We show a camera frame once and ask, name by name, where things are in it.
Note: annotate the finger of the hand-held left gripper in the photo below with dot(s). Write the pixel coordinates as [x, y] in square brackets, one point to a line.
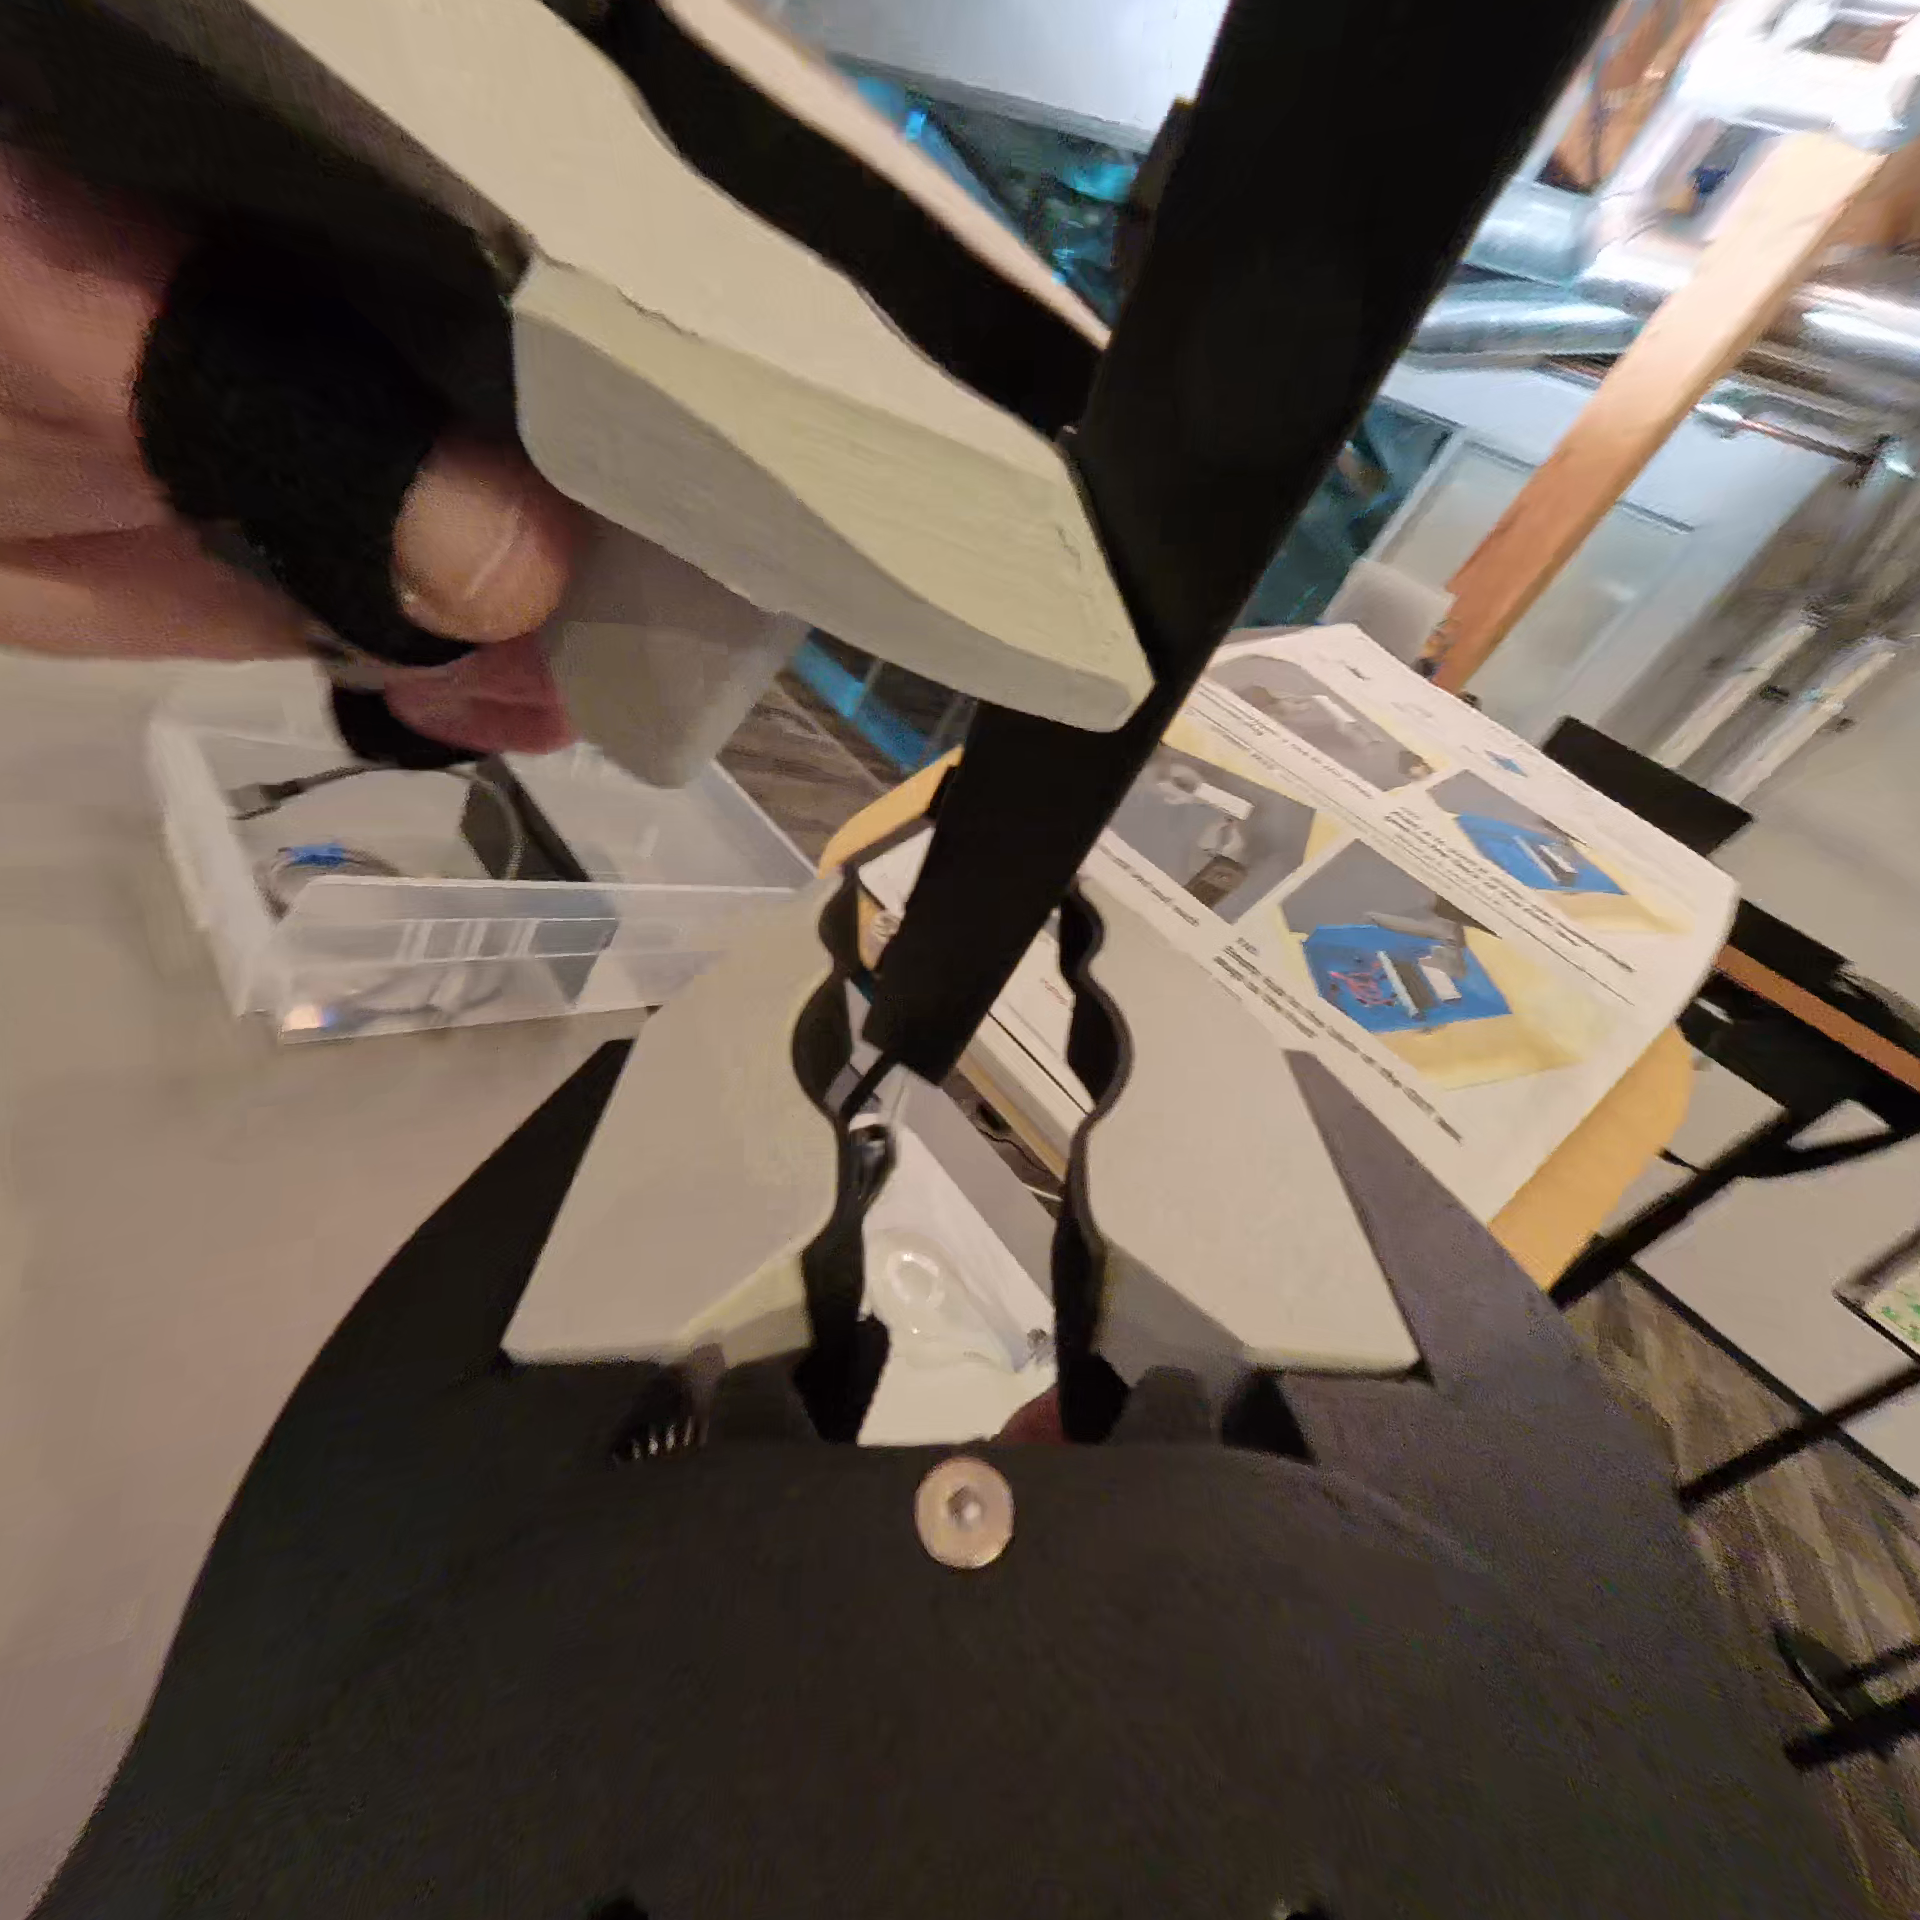
[902, 165]
[750, 452]

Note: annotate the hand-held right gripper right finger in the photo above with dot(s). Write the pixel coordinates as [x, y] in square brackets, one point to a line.
[1246, 1197]

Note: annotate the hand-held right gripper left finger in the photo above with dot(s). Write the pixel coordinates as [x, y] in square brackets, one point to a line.
[671, 1197]

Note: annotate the clear acrylic box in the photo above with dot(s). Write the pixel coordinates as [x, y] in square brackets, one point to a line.
[450, 930]

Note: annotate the black seven-port usb hub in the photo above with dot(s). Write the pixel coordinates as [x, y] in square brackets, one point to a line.
[1197, 452]

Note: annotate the person's left hand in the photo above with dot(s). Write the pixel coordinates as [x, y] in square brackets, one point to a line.
[79, 495]

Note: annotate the white book stand wooden board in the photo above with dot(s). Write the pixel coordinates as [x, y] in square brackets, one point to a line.
[1591, 1170]

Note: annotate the printed instruction sheet pad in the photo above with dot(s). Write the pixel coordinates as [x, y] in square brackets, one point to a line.
[1424, 898]

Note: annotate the white note board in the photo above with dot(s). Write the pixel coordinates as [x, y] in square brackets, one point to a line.
[1889, 1306]

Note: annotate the silver ventilation duct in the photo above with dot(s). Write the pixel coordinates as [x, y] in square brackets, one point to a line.
[1527, 324]

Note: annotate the wooden post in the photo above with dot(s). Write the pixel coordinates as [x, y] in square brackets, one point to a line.
[1651, 402]

